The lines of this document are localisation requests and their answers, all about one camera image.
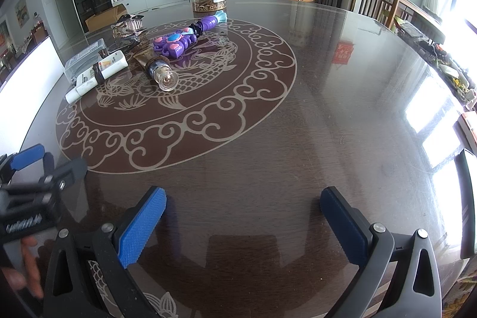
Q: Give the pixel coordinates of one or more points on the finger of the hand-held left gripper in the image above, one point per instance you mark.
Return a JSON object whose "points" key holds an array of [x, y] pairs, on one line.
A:
{"points": [[28, 156], [69, 171]]}

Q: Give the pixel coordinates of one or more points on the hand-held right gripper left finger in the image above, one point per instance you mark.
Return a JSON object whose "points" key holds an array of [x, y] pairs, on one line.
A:
{"points": [[141, 226]]}

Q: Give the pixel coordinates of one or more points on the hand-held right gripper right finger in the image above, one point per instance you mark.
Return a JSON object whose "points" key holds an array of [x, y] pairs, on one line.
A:
{"points": [[343, 228]]}

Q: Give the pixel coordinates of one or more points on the person's left hand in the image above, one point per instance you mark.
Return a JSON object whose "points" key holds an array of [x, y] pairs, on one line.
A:
{"points": [[33, 266]]}

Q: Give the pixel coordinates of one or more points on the white tube with orange stripes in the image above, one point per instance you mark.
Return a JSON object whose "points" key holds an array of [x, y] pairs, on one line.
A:
{"points": [[111, 66]]}

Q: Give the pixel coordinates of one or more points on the clear plastic storage box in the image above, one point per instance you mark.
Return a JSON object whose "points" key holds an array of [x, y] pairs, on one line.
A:
{"points": [[84, 55]]}

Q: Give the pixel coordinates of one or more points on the dark chair back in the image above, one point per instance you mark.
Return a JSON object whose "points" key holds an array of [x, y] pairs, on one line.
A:
{"points": [[465, 198]]}

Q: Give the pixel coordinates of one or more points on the brown glass-tipped bottle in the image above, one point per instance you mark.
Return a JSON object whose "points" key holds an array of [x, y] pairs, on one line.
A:
{"points": [[164, 76]]}

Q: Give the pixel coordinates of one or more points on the white door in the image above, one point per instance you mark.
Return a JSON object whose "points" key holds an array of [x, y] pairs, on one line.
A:
{"points": [[61, 5]]}

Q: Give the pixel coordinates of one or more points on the hair claw clip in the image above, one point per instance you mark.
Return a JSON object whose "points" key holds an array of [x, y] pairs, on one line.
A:
{"points": [[128, 26]]}

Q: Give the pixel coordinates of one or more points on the brown cardboard box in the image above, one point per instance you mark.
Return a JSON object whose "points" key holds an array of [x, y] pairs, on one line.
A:
{"points": [[106, 18]]}

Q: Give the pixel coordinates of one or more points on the purple toy wand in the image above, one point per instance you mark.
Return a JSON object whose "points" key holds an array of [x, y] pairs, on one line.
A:
{"points": [[179, 40]]}

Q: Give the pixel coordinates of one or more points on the wooden side table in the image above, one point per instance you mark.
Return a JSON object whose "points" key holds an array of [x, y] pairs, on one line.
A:
{"points": [[417, 14]]}

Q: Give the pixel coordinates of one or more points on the wooden slatted chair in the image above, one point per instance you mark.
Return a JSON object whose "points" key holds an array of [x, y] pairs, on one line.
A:
{"points": [[372, 3]]}

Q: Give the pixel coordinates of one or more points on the framed wall picture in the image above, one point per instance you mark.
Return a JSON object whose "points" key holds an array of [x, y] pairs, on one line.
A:
{"points": [[21, 10]]}

